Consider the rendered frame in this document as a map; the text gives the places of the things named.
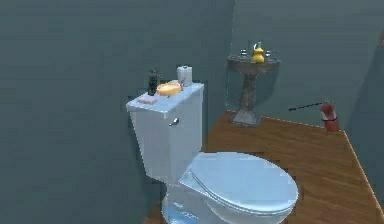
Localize pink soap bar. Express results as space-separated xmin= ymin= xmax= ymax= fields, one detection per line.
xmin=137 ymin=94 xmax=158 ymax=105

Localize grey pedestal sink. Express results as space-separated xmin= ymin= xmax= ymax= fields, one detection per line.
xmin=226 ymin=54 xmax=281 ymax=127

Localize dark green soap bottle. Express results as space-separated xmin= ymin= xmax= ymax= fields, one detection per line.
xmin=147 ymin=68 xmax=161 ymax=97

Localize yellow duck toy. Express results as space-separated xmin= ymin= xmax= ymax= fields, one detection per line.
xmin=250 ymin=41 xmax=266 ymax=64

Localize white toilet paper roll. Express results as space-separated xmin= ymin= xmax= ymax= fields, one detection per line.
xmin=176 ymin=65 xmax=194 ymax=88

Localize red toilet plunger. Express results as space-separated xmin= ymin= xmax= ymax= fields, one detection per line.
xmin=288 ymin=100 xmax=339 ymax=132

